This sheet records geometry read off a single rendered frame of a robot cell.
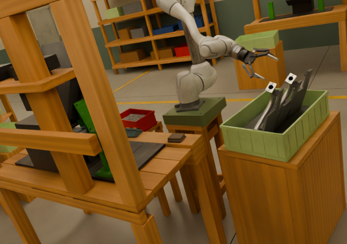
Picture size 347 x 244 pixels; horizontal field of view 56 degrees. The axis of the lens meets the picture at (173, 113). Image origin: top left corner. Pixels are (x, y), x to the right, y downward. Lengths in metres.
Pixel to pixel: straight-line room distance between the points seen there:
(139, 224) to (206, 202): 0.69
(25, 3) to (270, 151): 1.40
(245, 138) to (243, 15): 5.62
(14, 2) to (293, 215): 1.80
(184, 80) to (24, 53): 1.14
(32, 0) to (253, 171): 1.46
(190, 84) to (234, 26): 5.22
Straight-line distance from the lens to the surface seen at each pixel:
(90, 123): 2.18
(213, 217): 2.33
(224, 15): 7.54
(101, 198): 1.80
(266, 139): 1.85
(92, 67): 1.38
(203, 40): 1.98
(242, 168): 2.05
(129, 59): 8.57
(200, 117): 2.27
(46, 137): 1.74
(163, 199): 2.85
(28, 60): 1.67
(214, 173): 2.53
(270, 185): 2.02
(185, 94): 2.37
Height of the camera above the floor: 1.80
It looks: 21 degrees down
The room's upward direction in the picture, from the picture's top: 15 degrees counter-clockwise
